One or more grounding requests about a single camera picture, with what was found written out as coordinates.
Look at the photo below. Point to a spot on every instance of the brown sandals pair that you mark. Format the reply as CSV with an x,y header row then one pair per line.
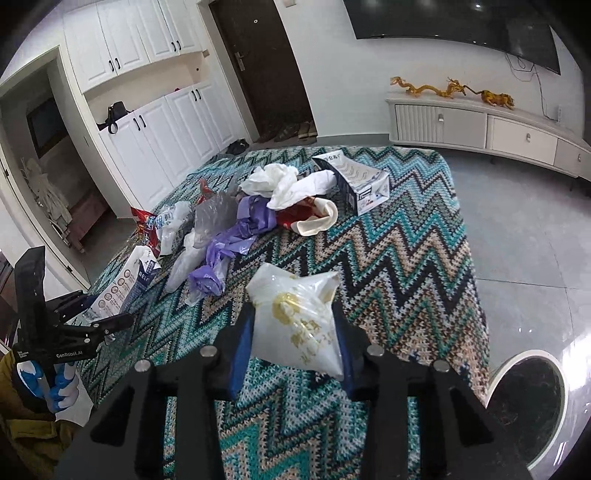
x,y
279,132

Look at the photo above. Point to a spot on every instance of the dark brown entrance door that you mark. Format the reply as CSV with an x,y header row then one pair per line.
x,y
260,52

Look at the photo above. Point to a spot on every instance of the white plastic bag gold print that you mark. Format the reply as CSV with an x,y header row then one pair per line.
x,y
293,321

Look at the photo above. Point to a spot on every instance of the white tv cabinet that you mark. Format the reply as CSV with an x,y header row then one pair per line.
x,y
473,126

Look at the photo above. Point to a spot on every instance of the golden dragon figurine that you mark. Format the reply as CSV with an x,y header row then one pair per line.
x,y
453,87

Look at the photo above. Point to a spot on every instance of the wall mounted black television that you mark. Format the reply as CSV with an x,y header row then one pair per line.
x,y
518,28

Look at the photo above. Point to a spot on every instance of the blue white snack packet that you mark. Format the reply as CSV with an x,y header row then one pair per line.
x,y
163,233

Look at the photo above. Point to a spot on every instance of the zigzag knitted table cloth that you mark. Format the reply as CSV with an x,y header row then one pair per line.
x,y
407,278

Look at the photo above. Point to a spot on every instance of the blue white cardboard box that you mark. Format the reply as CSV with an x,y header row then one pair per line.
x,y
364,187

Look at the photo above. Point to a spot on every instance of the white crumpled plastic bag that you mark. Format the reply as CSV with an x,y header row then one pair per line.
x,y
280,185

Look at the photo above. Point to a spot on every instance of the clear grey plastic bag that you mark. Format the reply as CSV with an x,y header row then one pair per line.
x,y
212,217

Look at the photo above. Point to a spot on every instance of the white blue milk carton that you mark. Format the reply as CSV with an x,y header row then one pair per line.
x,y
131,281

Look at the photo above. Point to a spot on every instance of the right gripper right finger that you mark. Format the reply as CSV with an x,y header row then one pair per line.
x,y
353,343

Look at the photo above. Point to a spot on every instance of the blue white gloved left hand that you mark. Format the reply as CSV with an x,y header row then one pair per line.
x,y
58,387

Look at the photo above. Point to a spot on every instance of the black shoes on floor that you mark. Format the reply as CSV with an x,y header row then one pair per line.
x,y
237,148

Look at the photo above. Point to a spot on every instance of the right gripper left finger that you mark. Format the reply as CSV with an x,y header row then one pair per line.
x,y
234,343

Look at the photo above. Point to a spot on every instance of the black handbag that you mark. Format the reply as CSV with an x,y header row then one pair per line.
x,y
115,112

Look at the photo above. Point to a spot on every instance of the red snack wrapper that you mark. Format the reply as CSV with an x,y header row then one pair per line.
x,y
299,212

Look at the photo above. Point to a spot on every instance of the round white trash bin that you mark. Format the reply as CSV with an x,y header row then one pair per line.
x,y
528,395

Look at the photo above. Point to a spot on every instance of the golden tiger figurine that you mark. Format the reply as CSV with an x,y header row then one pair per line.
x,y
493,99

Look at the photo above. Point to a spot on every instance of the white wall cabinet unit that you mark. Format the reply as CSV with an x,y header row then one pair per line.
x,y
158,59

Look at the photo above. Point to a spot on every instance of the white translucent plastic bag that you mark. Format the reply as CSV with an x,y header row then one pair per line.
x,y
188,260

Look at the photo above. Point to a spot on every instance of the white cream cloth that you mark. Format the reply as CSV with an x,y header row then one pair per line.
x,y
324,215

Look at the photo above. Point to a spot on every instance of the purple plastic bag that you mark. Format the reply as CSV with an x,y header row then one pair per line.
x,y
254,218

